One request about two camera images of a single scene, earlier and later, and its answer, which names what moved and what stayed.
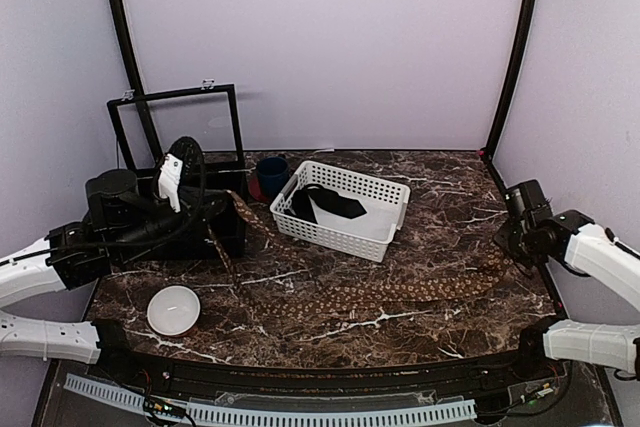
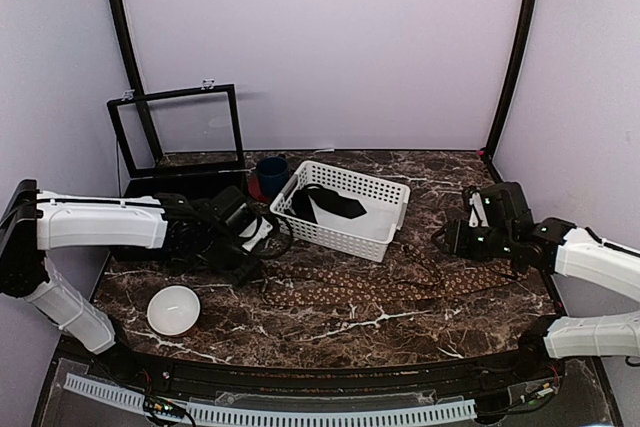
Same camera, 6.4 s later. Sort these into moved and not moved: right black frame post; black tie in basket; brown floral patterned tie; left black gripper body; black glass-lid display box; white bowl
Moved: left black gripper body; brown floral patterned tie
Not moved: black tie in basket; right black frame post; white bowl; black glass-lid display box
